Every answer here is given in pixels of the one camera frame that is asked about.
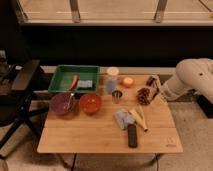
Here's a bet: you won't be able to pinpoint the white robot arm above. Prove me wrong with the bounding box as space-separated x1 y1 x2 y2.
160 58 213 104

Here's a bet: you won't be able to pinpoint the small metal cup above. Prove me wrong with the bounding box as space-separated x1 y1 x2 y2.
112 90 123 104

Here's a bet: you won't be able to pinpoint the red bowl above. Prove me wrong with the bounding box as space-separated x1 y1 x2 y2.
79 93 102 115

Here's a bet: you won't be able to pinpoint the grey sponge in tray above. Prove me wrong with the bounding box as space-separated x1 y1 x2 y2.
77 80 93 88

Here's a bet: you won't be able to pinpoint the orange carrot toy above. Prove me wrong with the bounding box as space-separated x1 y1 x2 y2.
68 75 78 91

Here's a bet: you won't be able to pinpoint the grey blue cloth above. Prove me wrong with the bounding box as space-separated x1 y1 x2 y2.
115 110 135 130

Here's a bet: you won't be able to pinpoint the pine cone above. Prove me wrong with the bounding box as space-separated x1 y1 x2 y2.
137 88 150 105

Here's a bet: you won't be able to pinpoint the yellow wooden tongs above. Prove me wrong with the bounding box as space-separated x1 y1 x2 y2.
130 105 148 131

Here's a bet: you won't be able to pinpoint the small dark object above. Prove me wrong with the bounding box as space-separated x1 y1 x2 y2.
146 76 156 86

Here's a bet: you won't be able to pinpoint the metal spoon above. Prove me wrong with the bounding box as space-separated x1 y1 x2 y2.
66 93 74 110

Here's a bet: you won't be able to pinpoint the green plastic tray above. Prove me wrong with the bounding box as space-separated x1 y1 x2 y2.
48 65 100 94

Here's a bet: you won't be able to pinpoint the purple bowl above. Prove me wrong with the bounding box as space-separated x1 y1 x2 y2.
49 92 76 115

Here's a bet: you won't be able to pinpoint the black marker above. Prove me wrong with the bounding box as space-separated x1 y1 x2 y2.
152 82 160 100

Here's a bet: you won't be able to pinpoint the black office chair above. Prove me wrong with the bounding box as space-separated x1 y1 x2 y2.
0 49 48 150

